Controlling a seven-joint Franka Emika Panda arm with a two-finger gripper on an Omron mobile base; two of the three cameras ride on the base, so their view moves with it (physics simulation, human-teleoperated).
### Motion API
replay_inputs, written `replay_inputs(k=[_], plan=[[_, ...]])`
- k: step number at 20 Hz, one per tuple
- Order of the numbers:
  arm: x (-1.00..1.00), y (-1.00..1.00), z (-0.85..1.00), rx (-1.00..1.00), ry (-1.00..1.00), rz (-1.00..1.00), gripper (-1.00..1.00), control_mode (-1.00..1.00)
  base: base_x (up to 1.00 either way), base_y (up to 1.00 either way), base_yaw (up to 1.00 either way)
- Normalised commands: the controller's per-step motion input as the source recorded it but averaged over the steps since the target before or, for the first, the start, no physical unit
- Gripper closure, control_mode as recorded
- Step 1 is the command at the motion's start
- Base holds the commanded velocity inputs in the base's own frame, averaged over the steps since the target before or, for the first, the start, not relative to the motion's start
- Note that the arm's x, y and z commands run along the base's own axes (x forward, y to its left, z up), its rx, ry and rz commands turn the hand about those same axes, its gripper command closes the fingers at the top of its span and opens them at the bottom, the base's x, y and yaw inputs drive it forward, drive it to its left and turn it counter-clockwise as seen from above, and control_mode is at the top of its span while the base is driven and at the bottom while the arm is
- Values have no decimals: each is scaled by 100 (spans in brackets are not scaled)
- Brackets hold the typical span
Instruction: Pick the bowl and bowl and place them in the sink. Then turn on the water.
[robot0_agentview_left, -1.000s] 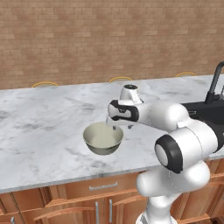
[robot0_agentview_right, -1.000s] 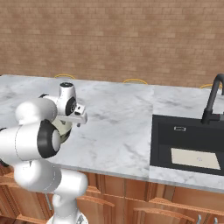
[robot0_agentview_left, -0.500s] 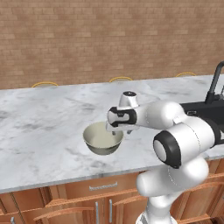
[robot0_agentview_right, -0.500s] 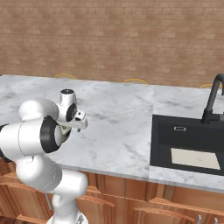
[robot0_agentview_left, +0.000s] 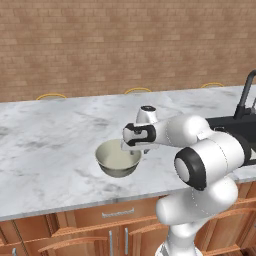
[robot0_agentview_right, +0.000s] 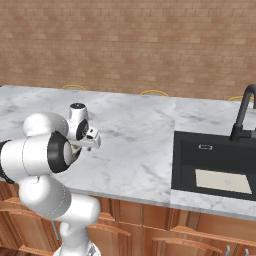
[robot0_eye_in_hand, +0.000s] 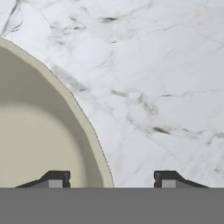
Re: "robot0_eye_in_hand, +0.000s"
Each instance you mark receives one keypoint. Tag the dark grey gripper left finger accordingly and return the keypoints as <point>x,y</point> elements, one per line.
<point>55,176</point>

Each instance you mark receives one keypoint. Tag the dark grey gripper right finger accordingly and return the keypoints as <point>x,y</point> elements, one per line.
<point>168,176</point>

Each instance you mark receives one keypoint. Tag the cream bowl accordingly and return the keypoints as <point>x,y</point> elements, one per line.
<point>35,128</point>

